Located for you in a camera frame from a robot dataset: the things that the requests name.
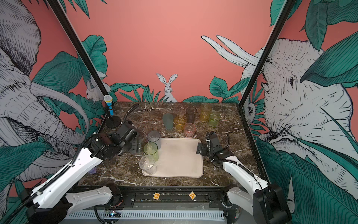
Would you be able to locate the teal frosted glass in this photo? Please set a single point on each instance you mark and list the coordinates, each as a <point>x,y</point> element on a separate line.
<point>168,120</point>

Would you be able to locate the clear tall glass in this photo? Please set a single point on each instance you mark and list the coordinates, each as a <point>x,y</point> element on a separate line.
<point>148,165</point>

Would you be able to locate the amber short glass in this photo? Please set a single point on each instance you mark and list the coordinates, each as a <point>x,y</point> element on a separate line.
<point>179,122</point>

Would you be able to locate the white ventilated strip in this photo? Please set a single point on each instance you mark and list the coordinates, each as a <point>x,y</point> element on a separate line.
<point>156,215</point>

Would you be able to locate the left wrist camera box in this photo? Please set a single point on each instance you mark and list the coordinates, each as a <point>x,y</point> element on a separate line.
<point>125,134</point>

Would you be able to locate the grey-blue translucent glass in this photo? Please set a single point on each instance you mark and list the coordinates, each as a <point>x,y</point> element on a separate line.
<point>154,137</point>

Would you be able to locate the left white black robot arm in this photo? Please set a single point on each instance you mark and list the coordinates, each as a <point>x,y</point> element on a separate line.
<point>51,202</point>

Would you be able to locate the left black frame post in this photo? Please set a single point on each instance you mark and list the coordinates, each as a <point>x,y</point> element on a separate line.
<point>72,35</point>

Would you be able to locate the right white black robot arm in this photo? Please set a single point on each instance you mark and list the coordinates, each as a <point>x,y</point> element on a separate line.
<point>264,201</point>

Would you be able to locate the right black frame post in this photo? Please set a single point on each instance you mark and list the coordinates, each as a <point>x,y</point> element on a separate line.
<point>287,7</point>

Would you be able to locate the light green translucent glass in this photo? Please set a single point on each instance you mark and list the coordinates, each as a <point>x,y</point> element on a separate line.
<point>151,149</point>

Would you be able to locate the beige rectangular tray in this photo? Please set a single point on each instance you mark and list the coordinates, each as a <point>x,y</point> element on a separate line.
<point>178,158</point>

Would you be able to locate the black frame post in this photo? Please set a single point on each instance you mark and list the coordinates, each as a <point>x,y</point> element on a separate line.
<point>72,35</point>
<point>287,7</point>

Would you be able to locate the orange diamond tag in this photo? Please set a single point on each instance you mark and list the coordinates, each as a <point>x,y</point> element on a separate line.
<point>192,195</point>

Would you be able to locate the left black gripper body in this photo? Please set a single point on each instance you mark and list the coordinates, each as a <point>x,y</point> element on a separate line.
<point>135,147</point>

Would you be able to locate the purple small toy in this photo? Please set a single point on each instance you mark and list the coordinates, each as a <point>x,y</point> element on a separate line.
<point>93,171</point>

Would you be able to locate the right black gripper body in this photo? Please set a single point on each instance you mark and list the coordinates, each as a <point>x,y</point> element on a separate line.
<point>205,150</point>

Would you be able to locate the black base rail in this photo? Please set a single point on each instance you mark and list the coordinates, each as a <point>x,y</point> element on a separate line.
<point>214,196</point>

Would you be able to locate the pink short glass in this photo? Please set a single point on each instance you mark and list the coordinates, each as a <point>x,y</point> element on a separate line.
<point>189,130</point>

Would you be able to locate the green short glass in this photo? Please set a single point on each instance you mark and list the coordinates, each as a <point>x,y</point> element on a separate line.
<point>214,119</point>

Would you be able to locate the orange square tag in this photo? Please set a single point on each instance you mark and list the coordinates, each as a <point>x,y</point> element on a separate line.
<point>156,196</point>

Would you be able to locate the yellow tall glass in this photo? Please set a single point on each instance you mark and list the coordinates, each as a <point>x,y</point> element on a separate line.
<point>205,111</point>

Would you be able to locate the toy microphone on black stand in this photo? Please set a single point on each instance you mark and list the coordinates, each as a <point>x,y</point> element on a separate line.
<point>112,121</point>

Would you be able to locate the dark smoky tall glass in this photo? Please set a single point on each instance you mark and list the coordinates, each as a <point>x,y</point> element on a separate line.
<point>191,114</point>

